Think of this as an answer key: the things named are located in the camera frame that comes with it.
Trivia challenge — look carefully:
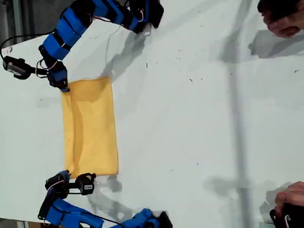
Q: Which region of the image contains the yellow square towel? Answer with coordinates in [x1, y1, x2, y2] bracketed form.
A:
[60, 76, 120, 179]

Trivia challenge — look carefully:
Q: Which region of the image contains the person's left hand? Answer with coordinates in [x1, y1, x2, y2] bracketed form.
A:
[273, 181, 304, 214]

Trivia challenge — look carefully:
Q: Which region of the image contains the person's right hand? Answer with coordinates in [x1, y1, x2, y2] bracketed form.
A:
[261, 0, 304, 39]

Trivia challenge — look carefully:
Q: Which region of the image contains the gripper camera stalk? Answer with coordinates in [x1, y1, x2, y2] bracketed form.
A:
[27, 65, 51, 77]

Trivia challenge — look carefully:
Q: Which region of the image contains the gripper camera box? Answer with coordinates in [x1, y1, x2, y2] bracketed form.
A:
[75, 172, 97, 197]
[2, 54, 33, 81]

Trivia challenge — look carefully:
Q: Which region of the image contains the gripper camera cable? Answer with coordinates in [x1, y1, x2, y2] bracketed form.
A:
[0, 32, 58, 60]

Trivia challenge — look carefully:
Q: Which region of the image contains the grey metal post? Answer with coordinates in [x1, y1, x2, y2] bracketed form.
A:
[12, 0, 23, 45]

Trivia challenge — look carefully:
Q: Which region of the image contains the black left leader arm handle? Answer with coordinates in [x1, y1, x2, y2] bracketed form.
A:
[269, 188, 304, 228]

